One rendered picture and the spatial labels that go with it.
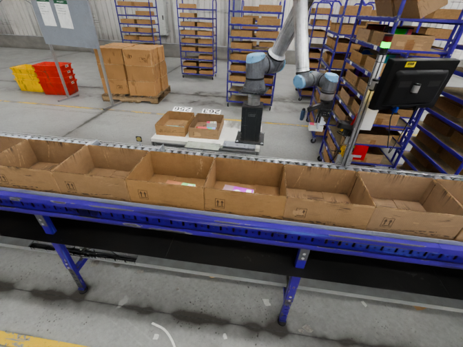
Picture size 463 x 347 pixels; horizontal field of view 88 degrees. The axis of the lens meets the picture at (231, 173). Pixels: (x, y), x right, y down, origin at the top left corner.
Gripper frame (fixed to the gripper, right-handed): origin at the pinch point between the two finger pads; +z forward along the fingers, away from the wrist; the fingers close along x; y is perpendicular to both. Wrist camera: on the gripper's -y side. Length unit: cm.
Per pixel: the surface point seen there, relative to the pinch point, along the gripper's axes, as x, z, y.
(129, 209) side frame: -97, 14, -100
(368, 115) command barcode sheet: 0.9, -11.1, 34.4
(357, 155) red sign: 1.3, 22.2, 37.6
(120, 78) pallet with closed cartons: 312, 60, -348
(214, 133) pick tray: 20, 25, -82
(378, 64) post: -3, -45, 27
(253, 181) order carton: -61, 14, -41
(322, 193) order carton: -62, 16, -1
